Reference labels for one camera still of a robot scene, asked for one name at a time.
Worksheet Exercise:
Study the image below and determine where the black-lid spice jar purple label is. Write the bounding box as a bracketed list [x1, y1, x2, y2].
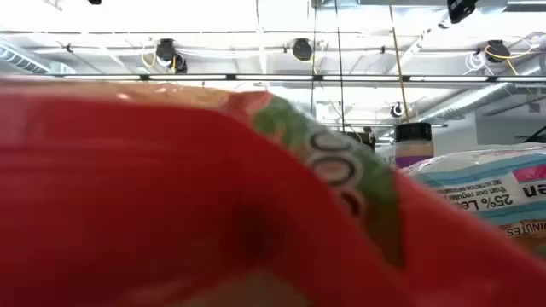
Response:
[392, 122, 435, 170]

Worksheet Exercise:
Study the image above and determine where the blue white ramen packet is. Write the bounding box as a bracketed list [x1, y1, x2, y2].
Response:
[400, 142, 546, 257]

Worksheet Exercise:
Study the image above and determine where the orange-red ramen packet green stripe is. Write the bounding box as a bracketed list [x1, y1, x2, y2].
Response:
[0, 74, 546, 307]

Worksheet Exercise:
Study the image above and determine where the long ceiling light bar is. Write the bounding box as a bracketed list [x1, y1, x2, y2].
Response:
[46, 72, 546, 83]

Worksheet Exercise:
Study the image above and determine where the yellow cable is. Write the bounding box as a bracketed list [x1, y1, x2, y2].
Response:
[387, 0, 410, 124]

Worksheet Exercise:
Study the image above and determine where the grey ceiling duct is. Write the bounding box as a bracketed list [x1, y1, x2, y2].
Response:
[417, 80, 546, 123]

